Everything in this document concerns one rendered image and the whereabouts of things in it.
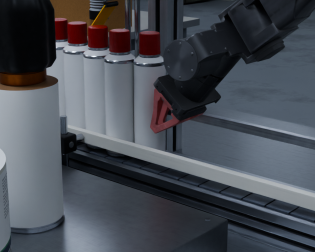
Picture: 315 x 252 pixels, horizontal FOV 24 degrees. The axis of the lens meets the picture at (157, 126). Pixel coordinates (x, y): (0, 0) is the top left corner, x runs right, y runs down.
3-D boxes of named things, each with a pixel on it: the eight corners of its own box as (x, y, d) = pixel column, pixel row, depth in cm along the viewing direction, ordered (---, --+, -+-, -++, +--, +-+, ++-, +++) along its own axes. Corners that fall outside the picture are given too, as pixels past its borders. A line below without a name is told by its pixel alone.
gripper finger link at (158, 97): (131, 117, 113) (162, 77, 108) (159, 107, 119) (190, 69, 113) (157, 150, 111) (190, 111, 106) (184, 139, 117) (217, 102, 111)
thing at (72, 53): (60, 139, 128) (55, 23, 122) (81, 132, 132) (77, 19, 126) (80, 145, 125) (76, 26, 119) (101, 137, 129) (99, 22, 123)
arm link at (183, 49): (290, 44, 99) (259, -9, 100) (246, 55, 90) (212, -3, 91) (229, 86, 106) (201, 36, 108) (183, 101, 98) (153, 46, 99)
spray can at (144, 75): (153, 148, 123) (152, 28, 117) (172, 157, 119) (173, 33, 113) (127, 155, 120) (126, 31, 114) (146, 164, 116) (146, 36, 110)
